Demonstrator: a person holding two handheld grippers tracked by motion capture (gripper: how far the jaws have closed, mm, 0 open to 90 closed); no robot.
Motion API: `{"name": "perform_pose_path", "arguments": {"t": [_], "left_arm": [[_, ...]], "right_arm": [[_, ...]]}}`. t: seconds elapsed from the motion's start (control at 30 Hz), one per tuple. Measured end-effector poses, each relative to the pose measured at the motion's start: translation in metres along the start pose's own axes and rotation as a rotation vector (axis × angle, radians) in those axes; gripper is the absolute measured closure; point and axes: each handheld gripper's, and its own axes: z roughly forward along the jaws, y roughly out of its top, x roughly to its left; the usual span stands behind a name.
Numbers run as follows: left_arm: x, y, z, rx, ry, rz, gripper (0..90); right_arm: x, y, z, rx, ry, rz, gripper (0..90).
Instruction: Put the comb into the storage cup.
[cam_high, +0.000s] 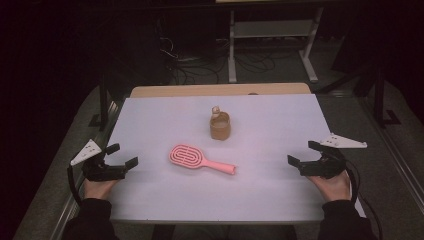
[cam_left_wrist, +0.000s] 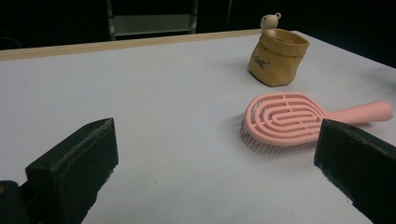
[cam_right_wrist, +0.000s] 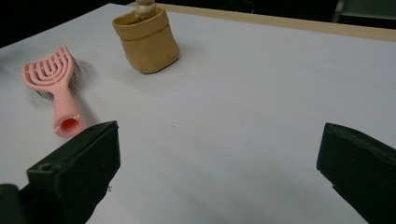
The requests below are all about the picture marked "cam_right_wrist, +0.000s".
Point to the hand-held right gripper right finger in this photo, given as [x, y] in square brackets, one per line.
[364, 168]

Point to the small brown wooden holder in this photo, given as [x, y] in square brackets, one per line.
[149, 46]

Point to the pink hairbrush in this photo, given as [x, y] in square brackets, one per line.
[63, 105]

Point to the white metal stand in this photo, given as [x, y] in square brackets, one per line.
[367, 14]

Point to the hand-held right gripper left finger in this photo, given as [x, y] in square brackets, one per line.
[77, 168]

